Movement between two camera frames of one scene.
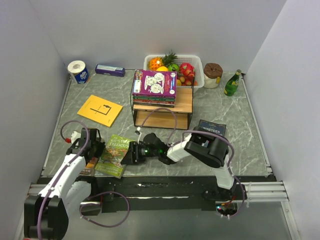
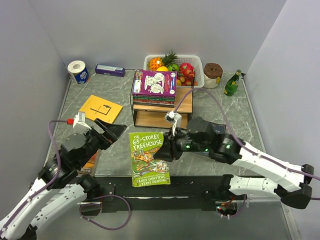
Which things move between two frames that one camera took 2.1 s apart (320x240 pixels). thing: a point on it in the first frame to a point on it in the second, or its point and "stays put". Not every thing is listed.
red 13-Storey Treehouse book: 154,101 stays put
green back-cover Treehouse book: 154,97 stays put
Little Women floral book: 153,105 stays put
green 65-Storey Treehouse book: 110,163 to 146,170
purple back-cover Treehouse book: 155,83 stays put
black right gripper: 130,157 to 169,147
